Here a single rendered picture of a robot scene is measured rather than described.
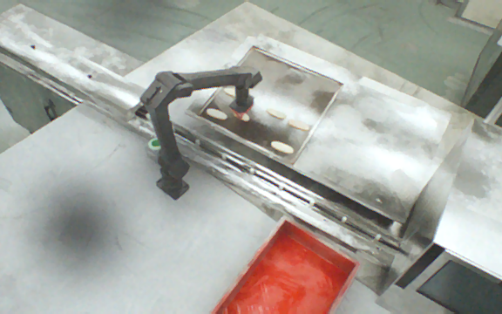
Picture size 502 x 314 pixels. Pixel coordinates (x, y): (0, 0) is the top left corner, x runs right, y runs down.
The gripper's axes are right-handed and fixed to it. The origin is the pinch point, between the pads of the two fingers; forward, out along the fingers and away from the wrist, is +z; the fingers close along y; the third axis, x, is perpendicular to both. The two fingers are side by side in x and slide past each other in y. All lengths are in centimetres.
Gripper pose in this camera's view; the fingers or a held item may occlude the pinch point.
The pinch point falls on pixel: (242, 114)
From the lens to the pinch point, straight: 174.2
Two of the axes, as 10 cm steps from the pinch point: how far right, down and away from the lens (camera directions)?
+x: -8.0, -5.1, 3.1
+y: 6.0, -6.7, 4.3
